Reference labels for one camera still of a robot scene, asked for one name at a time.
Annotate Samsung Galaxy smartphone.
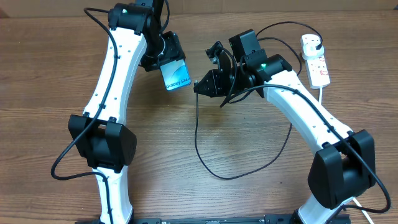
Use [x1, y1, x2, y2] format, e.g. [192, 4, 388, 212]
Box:
[160, 59, 191, 91]

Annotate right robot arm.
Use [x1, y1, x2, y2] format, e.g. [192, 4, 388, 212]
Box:
[194, 30, 376, 223]

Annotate white charger plug adapter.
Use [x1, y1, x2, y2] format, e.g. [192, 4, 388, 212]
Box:
[302, 44, 325, 60]

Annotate black USB charging cable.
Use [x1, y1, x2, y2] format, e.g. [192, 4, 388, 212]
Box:
[193, 21, 323, 181]

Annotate white power strip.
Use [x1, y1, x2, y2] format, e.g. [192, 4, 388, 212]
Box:
[300, 34, 330, 89]

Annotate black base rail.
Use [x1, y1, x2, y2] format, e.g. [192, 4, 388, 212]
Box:
[74, 213, 351, 224]

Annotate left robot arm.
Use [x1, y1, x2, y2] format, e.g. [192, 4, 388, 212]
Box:
[68, 1, 191, 223]

